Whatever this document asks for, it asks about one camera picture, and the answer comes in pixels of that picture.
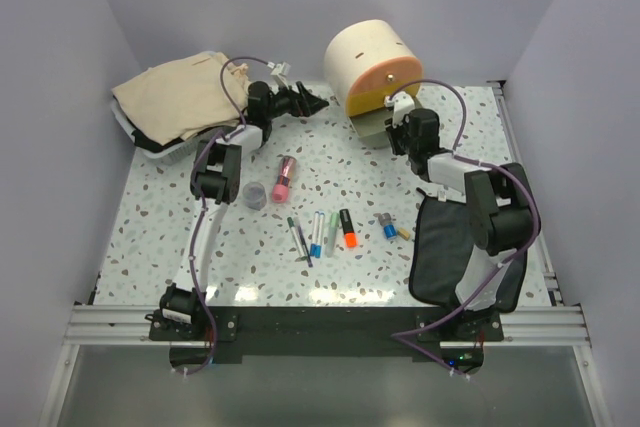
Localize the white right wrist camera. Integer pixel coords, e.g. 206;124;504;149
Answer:
384;91;415;128

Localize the purple thin pen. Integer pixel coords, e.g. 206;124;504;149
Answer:
294;219;313;268

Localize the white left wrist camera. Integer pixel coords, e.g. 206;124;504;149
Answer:
268;62;291;78

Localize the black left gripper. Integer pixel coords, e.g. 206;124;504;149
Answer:
265;82;328;121

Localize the pink capped glitter tube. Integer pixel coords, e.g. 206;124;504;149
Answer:
271;156;297;203

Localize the white basket under bag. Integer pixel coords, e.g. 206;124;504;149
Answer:
110;97;213;165

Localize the clear purple small jar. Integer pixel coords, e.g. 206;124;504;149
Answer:
242;182;267;210

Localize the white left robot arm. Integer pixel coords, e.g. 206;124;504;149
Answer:
159;81;329;339

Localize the light green highlighter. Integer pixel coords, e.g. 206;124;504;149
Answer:
326;212;340;257

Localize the beige cloth bag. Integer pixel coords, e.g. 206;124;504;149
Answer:
112;52;249;146

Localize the green capped white marker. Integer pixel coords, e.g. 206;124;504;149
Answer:
287;217;307;260

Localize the blue grey small cylinder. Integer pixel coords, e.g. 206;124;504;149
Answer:
378;213;397;240

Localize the grey bottom drawer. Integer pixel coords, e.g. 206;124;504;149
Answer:
349;108;423;151

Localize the dark grey cloth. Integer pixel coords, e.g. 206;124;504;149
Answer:
408;188;529;313

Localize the cream round drawer organizer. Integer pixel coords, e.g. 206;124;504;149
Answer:
323;19;424;118

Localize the aluminium front rail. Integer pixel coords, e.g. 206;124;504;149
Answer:
63;305;591;347

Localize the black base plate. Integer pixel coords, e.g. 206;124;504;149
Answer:
148;304;507;367

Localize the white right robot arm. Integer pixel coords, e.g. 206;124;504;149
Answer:
385;108;540;340

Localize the orange black highlighter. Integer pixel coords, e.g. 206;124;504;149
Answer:
339;209;358;248

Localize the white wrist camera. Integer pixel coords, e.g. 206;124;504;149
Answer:
384;91;415;128
268;62;291;78

